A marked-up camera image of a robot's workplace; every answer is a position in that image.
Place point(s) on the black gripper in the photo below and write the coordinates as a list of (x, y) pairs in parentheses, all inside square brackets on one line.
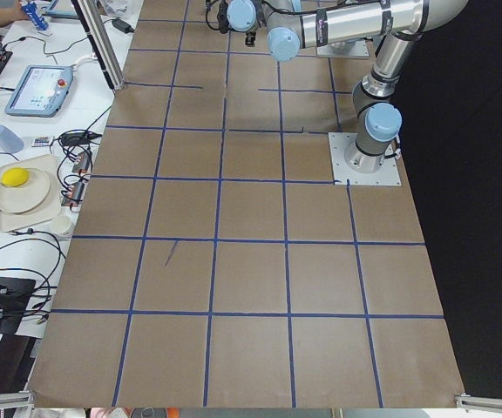
[(249, 37)]

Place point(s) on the black device stand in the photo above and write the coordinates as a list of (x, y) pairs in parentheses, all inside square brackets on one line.
[(15, 294)]

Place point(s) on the black power adapter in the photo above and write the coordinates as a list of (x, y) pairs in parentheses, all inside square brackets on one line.
[(122, 26)]

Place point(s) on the blue teach pendant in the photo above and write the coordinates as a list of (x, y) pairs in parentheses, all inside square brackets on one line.
[(62, 9), (41, 91)]

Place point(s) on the blue white carton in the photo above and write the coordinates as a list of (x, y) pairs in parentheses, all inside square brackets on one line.
[(35, 15)]

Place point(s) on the translucent blue plastic cup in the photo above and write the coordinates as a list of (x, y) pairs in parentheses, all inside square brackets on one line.
[(9, 141)]

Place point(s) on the beige square tray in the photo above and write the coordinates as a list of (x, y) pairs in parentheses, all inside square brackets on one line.
[(48, 209)]

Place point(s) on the white paper cup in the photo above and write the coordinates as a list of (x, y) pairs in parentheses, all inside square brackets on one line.
[(62, 226)]

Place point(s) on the beige round plate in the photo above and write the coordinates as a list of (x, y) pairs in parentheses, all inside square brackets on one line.
[(28, 196)]

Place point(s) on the yellow lemon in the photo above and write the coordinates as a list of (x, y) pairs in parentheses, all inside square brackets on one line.
[(15, 177)]

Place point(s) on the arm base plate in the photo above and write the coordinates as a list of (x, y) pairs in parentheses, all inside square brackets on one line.
[(360, 50), (352, 167)]

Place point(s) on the aluminium frame post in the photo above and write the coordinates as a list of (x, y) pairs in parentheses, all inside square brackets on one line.
[(91, 21)]

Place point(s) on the black inline cable box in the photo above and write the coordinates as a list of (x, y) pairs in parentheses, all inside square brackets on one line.
[(75, 138)]

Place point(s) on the circuit board with wires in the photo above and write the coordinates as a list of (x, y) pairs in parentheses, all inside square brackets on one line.
[(82, 163)]

